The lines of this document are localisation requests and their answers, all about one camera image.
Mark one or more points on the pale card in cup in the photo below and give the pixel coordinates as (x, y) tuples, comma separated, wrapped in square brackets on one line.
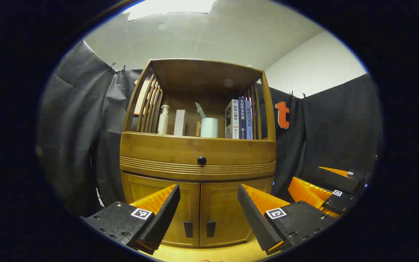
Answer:
[(200, 110)]

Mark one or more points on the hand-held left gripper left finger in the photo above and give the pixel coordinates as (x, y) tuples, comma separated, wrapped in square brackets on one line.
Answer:
[(162, 222)]

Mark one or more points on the mint green cup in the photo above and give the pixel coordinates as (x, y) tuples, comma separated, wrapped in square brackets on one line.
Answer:
[(209, 128)]

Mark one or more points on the small wooden block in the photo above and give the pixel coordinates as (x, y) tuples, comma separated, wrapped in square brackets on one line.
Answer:
[(198, 129)]

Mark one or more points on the black backdrop cloth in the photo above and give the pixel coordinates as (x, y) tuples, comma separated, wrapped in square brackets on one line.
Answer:
[(75, 127)]

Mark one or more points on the wooden shoe cabinet door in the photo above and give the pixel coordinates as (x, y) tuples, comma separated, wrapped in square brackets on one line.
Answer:
[(158, 191), (227, 196)]

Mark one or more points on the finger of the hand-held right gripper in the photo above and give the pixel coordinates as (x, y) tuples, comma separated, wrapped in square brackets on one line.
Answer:
[(307, 194), (335, 180)]

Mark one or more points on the black round drawer knob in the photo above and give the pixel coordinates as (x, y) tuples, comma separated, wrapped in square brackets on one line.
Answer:
[(202, 160)]

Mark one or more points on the wooden double-door shoe cabinet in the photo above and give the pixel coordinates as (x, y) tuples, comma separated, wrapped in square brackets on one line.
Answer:
[(195, 78)]

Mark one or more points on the ceiling light panel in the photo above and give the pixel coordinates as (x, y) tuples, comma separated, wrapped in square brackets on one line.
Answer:
[(169, 6)]

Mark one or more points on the white pump bottle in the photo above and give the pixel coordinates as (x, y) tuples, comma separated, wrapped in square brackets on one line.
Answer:
[(163, 122)]

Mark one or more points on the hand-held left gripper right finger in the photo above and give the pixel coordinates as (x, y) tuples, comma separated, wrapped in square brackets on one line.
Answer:
[(255, 222)]

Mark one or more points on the light blue book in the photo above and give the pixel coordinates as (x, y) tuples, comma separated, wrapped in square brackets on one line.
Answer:
[(249, 120)]

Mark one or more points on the white upright box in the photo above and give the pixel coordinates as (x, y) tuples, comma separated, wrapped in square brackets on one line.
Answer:
[(180, 123)]

